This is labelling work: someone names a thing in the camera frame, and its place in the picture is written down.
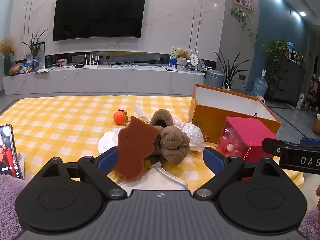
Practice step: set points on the white plastic bag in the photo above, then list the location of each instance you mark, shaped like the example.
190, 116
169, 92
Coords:
107, 140

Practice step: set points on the red gift box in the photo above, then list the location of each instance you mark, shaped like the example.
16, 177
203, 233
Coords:
250, 133

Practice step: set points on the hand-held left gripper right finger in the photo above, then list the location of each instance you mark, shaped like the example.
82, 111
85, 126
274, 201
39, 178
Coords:
212, 158

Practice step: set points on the snack packets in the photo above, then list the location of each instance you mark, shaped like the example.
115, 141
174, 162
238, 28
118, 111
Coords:
26, 68

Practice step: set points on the yellow checked blanket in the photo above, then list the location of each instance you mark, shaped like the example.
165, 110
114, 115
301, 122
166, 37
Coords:
62, 120

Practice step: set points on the bushy green plant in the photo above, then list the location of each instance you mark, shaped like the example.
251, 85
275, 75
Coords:
276, 55

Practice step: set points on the blue water jug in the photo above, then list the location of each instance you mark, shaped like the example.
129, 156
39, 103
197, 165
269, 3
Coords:
259, 88

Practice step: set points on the white round sign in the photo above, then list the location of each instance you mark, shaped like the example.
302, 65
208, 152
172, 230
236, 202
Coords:
194, 59

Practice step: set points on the brown cat-shaped sponge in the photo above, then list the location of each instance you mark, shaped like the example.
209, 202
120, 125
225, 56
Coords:
135, 145

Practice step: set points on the clear plastic bag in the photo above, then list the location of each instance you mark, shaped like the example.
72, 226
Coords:
193, 133

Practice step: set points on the grey trash bin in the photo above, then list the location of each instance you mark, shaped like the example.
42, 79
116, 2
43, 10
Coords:
214, 78

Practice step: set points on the pink heater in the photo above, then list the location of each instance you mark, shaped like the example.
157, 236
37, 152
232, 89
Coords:
260, 98

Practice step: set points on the smartphone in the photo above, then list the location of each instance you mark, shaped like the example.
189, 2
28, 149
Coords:
9, 152

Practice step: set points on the white router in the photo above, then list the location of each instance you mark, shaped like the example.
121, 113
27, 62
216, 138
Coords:
90, 63

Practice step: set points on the person's right hand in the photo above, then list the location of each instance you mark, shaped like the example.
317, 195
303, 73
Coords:
318, 196

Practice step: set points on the orange cardboard box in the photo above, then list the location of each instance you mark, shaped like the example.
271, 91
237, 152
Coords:
207, 120

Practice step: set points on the loose papers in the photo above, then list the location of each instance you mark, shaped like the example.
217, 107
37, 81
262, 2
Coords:
42, 70

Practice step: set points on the small black box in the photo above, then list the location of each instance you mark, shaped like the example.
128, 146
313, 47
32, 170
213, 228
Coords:
79, 65

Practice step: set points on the blue green gift box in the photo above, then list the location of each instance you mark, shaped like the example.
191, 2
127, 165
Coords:
173, 60

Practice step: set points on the dark cabinet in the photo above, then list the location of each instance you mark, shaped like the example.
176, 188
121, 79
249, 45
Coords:
287, 85

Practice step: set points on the white marble television console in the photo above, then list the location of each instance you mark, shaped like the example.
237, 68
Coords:
100, 80

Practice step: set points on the orange plush fruit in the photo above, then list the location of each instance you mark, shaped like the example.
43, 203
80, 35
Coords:
119, 117

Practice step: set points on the golden ornament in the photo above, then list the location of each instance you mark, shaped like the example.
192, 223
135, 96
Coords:
15, 69

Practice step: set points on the hanging vine plant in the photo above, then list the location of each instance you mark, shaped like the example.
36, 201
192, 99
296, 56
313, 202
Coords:
241, 15

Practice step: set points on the pink card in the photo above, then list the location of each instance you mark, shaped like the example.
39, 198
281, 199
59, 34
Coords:
62, 62

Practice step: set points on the dried yellow flowers vase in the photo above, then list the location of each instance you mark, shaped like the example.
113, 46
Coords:
7, 55

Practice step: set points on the green plant in vase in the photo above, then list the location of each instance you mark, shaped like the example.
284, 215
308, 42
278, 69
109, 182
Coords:
35, 47

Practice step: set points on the brown plush slipper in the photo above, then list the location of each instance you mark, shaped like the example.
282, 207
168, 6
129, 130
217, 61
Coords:
162, 117

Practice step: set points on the woven handbag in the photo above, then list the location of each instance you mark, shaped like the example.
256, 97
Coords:
226, 86

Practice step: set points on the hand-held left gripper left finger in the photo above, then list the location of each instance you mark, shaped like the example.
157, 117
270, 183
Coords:
108, 160

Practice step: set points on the long-leaf potted plant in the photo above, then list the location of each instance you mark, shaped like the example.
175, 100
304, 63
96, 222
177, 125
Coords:
231, 72

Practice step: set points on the black flat television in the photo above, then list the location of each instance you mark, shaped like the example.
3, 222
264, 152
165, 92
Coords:
100, 12

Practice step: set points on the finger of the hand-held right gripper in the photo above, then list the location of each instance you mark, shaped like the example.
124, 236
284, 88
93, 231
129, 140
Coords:
276, 147
310, 141

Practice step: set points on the brown teddy bear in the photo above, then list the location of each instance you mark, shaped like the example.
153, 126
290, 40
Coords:
182, 54

